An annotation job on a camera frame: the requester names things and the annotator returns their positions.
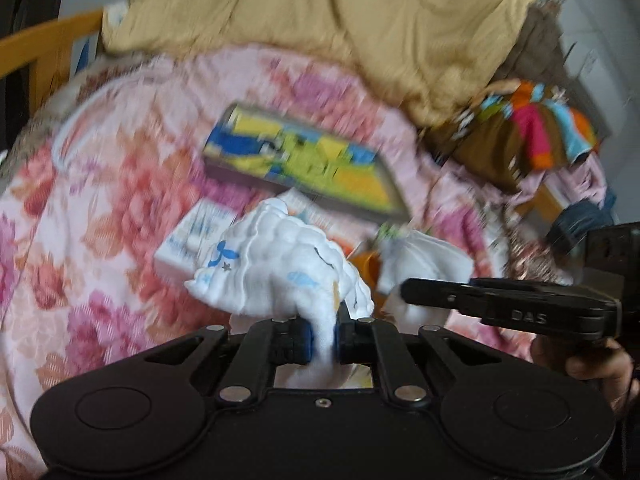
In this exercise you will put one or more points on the right hand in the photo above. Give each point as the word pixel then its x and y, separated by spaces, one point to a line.
pixel 607 364

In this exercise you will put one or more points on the white soft cloth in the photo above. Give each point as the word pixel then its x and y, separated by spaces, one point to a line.
pixel 417 255

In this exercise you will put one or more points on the pink floral bedsheet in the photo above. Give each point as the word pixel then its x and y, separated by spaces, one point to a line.
pixel 112 163

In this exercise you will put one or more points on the white baby cloth blue print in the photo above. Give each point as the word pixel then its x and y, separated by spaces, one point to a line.
pixel 271 265

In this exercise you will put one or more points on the colourful striped brown garment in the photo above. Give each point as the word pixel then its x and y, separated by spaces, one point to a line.
pixel 511 130

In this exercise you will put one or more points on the wooden bed frame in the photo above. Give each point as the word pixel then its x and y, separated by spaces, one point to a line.
pixel 46 50

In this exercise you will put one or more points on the grey tray with cartoon picture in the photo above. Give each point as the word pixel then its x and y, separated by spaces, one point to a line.
pixel 264 149

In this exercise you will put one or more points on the white blue medicine box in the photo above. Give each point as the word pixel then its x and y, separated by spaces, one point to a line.
pixel 177 258

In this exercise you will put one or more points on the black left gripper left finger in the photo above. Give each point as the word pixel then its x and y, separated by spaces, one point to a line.
pixel 293 342

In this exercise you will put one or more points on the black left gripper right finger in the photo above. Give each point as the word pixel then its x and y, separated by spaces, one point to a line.
pixel 353 343

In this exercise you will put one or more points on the tan dotted blanket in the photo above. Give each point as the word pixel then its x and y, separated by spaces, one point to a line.
pixel 427 57

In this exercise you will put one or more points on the orange plastic bowl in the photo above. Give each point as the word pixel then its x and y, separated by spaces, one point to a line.
pixel 368 265

